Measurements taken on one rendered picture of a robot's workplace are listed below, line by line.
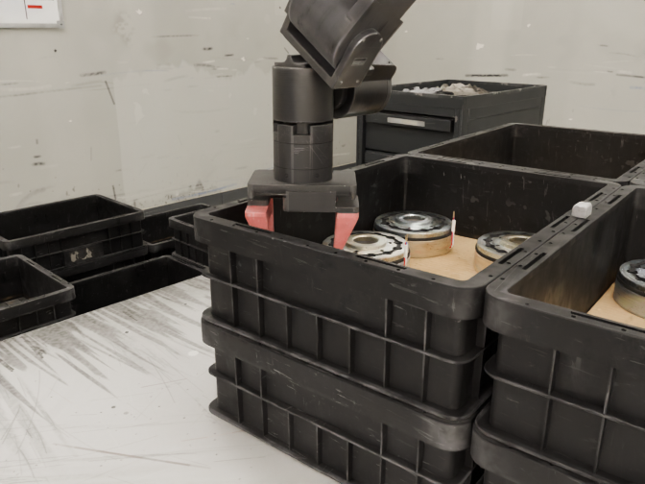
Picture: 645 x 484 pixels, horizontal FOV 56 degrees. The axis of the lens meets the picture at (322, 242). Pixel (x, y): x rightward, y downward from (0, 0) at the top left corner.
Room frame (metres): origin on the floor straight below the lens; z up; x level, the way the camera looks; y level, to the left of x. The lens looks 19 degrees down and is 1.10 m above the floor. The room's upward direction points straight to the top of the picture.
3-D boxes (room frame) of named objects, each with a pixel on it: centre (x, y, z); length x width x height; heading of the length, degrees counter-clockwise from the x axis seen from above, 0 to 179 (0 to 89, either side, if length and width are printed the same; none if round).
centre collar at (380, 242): (0.67, -0.05, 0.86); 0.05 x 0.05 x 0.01
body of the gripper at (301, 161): (0.58, 0.02, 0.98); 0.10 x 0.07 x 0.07; 89
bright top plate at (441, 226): (0.76, -0.12, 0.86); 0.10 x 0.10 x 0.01
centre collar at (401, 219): (0.76, -0.12, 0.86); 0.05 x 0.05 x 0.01
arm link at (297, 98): (0.59, 0.01, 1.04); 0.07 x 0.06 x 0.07; 136
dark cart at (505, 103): (2.36, -0.49, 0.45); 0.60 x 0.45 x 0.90; 136
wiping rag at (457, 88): (2.47, -0.54, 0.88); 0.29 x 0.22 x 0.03; 136
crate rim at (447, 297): (0.63, -0.11, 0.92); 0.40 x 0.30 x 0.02; 142
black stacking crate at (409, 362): (0.63, -0.11, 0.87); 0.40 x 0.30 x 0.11; 142
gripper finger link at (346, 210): (0.58, 0.00, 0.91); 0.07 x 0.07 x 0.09; 89
